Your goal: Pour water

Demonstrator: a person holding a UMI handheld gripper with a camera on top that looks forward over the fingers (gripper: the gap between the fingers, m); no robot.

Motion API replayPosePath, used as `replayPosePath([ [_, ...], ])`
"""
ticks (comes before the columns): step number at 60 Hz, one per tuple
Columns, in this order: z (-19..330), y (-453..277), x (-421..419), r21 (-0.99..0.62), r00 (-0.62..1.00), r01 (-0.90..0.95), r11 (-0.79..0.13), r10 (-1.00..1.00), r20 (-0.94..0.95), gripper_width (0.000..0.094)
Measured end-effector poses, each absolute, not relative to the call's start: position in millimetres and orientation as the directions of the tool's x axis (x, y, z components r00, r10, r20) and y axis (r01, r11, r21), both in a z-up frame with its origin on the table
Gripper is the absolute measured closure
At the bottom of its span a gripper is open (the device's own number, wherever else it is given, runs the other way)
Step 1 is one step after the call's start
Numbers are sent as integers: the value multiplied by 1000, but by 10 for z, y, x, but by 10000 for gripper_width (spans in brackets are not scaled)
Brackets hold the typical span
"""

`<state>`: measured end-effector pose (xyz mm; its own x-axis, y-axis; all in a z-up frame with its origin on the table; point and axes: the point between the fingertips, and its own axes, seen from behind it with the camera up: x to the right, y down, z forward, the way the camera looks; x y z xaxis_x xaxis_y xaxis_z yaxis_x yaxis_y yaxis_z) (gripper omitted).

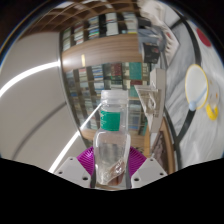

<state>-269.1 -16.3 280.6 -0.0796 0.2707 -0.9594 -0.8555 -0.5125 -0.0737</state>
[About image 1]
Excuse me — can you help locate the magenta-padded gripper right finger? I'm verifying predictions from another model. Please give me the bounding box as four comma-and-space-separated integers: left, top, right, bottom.
126, 146, 168, 190

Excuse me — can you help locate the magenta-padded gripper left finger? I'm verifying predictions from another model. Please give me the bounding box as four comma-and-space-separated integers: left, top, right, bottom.
53, 146, 98, 189

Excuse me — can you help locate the clear bottle with white cap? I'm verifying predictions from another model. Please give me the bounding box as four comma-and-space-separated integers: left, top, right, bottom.
93, 89, 132, 186

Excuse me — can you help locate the beige building architectural model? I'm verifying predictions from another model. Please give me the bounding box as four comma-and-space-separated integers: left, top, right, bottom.
133, 68, 168, 135

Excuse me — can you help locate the wide glass-fronted bookshelf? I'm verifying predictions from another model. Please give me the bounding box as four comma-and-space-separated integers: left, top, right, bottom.
64, 61, 152, 136

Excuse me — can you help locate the pale blue spoon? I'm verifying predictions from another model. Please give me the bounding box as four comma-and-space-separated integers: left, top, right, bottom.
188, 84, 210, 112

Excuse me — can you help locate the straight ceiling light strip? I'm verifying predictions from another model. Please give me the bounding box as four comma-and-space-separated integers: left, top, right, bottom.
0, 61, 63, 98

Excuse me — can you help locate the dark grey building model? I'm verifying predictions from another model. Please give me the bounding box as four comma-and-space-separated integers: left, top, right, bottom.
138, 28, 162, 65

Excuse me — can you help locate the bookshelf with white books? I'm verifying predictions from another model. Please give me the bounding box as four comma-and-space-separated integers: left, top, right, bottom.
59, 11, 143, 52

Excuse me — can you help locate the wooden cubby shelf unit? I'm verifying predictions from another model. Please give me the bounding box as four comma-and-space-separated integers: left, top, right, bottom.
49, 0, 141, 22

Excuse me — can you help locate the white cup with yellow handle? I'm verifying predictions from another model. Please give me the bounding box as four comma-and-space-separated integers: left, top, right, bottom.
184, 63, 220, 122

